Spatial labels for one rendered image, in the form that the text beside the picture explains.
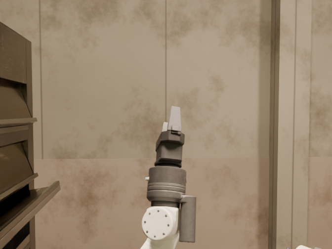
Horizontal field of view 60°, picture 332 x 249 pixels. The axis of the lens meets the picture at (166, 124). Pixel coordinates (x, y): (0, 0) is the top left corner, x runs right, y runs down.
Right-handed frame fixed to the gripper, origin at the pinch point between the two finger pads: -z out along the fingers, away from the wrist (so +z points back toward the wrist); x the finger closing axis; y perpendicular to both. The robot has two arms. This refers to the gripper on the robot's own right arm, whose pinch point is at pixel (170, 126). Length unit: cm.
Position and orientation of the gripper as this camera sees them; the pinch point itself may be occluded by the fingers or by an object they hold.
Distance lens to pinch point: 71.5
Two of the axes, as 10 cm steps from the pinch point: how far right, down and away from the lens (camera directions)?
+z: -0.7, 9.3, -3.6
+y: -9.8, -1.2, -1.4
